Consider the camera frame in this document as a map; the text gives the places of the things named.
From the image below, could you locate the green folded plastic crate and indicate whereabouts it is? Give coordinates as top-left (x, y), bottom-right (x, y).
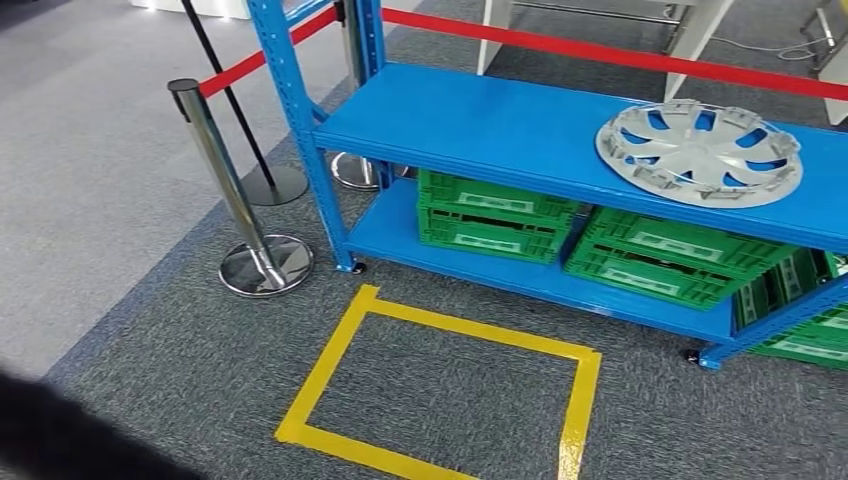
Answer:
top-left (731, 248), bottom-right (841, 333)
top-left (415, 168), bottom-right (586, 230)
top-left (417, 205), bottom-right (574, 266)
top-left (563, 241), bottom-right (750, 313)
top-left (579, 206), bottom-right (800, 280)

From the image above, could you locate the red barrier belt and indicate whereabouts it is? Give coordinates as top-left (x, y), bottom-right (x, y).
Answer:
top-left (198, 5), bottom-right (346, 99)
top-left (380, 6), bottom-right (848, 103)

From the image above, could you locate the black pole barrier stanchion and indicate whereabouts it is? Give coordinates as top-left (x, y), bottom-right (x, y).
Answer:
top-left (180, 0), bottom-right (311, 208)

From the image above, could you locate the chrome barrier stanchion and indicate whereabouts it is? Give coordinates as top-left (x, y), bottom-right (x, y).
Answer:
top-left (329, 0), bottom-right (411, 193)
top-left (166, 78), bottom-right (317, 299)

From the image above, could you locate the yellow floor tape square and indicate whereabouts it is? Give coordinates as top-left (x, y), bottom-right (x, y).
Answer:
top-left (274, 284), bottom-right (603, 480)

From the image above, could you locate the white block with light strip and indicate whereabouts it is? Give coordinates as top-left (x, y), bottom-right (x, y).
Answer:
top-left (129, 0), bottom-right (252, 21)

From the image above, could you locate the metal tube frame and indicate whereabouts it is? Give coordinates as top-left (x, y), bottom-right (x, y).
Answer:
top-left (798, 0), bottom-right (848, 75)

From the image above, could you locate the blue metal shelf rack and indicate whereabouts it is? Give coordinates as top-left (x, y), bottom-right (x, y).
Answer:
top-left (246, 0), bottom-right (848, 372)

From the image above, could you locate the silver wheel hubcap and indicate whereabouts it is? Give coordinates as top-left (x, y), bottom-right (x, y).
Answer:
top-left (594, 99), bottom-right (805, 211)

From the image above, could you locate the white panel table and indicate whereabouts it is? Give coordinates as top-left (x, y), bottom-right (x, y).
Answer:
top-left (818, 62), bottom-right (848, 127)
top-left (476, 0), bottom-right (737, 105)

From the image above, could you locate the white floor cable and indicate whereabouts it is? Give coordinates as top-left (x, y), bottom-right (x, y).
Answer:
top-left (708, 34), bottom-right (831, 62)

